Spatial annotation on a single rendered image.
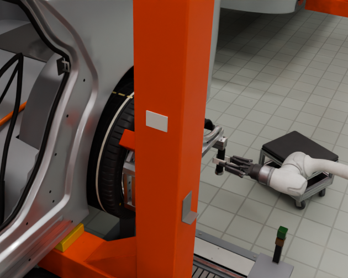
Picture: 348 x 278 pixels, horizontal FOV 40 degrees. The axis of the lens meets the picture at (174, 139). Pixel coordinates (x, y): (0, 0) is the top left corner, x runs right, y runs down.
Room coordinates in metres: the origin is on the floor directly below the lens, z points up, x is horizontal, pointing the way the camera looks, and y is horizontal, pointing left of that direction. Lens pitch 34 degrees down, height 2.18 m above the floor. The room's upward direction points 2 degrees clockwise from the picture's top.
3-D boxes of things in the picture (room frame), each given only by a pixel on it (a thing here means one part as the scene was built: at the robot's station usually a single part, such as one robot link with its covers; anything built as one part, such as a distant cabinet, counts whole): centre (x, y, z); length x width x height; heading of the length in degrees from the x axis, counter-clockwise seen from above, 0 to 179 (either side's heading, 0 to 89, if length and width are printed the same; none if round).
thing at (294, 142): (2.71, -0.87, 0.17); 0.43 x 0.36 x 0.34; 38
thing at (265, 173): (1.77, -0.44, 0.83); 0.09 x 0.06 x 0.09; 152
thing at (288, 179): (1.73, -0.54, 0.83); 0.16 x 0.13 x 0.11; 62
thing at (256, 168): (1.80, -0.37, 0.83); 0.09 x 0.08 x 0.07; 62
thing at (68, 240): (1.47, 0.47, 0.71); 0.14 x 0.14 x 0.05; 62
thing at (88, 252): (1.39, 0.31, 0.69); 0.52 x 0.17 x 0.35; 62
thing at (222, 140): (1.89, -0.20, 0.93); 0.09 x 0.05 x 0.05; 62
